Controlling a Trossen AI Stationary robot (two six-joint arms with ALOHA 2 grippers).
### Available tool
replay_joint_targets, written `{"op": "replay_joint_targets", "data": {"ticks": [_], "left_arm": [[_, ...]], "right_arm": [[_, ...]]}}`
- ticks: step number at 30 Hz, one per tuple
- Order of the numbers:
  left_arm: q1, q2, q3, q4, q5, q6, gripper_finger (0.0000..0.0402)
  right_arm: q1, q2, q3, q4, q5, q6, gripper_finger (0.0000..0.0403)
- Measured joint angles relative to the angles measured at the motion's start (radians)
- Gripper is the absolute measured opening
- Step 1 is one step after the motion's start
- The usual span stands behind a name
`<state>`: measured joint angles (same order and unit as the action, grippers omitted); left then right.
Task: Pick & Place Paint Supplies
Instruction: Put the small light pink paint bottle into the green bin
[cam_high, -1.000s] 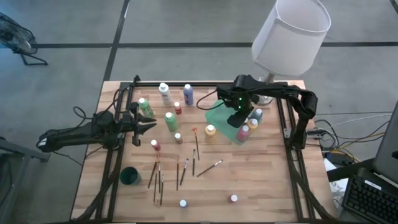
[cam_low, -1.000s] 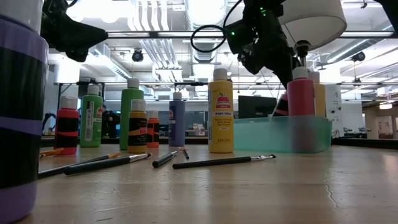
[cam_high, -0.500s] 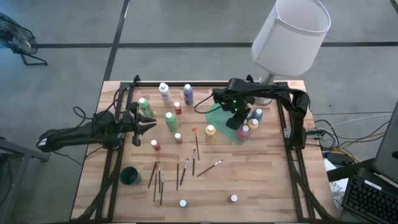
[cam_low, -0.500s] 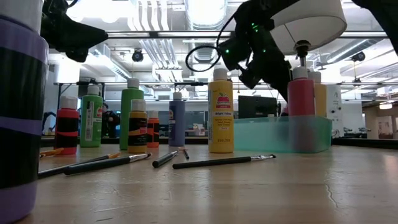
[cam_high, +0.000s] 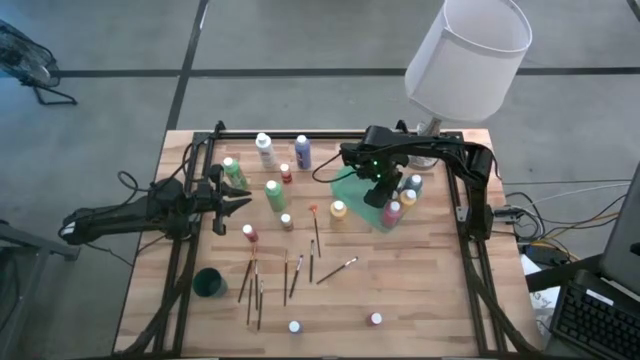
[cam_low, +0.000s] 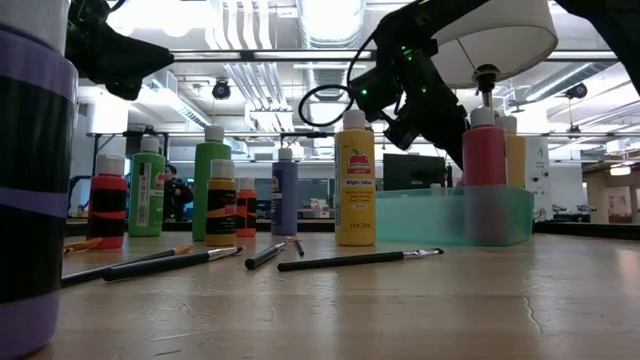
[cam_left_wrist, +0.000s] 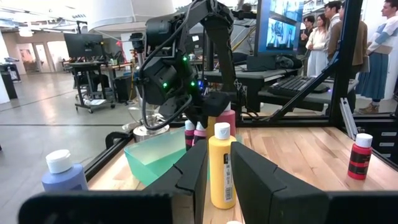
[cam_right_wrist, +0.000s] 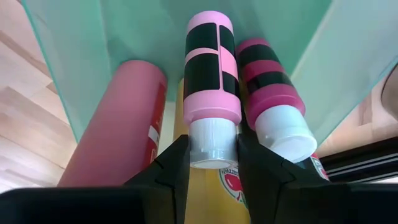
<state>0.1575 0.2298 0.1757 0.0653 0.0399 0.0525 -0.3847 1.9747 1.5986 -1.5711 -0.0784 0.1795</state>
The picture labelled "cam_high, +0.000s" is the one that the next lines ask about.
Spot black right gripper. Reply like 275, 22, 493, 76
341, 141, 409, 209

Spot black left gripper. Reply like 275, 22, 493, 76
197, 164, 253, 235

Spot large orange-yellow paint bottle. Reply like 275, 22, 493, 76
398, 188, 419, 211

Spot large pink paint bottle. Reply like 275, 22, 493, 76
381, 200, 404, 230

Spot grey paint bottle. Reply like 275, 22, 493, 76
403, 173, 425, 196

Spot large plain green paint bottle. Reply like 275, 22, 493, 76
263, 179, 288, 214

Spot white paint bottle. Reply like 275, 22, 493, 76
254, 131, 279, 171

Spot large purple-blue paint bottle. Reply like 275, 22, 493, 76
293, 134, 313, 171

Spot labelled light green paint bottle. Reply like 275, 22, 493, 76
221, 156, 249, 191

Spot yellow apple-label paint bottle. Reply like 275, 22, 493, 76
328, 199, 349, 231

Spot teal translucent plastic bin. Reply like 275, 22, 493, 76
329, 164, 424, 234

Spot fan paintbrush orange bristles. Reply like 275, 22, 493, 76
308, 203, 323, 260

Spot dark green plastic cup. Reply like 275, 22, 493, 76
191, 267, 229, 299

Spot long paintbrush silver ferrule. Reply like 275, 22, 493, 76
315, 255, 360, 286

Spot black paintbrush silver ferrule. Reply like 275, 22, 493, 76
289, 254, 306, 300

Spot white shade table lamp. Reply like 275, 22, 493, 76
403, 0, 534, 171

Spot dark power strip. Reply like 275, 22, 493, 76
527, 241, 571, 266

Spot white printed paper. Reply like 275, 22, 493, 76
519, 254, 561, 321

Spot grey side stand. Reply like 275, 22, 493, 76
0, 219, 81, 360

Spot black keyboard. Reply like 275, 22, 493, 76
548, 279, 640, 360

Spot black floor fan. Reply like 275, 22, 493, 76
0, 19, 79, 107

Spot orange handled paintbrush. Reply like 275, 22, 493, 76
236, 244, 257, 304

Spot white cable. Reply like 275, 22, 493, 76
539, 182, 632, 199

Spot yellow cable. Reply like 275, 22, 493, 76
547, 211, 622, 239

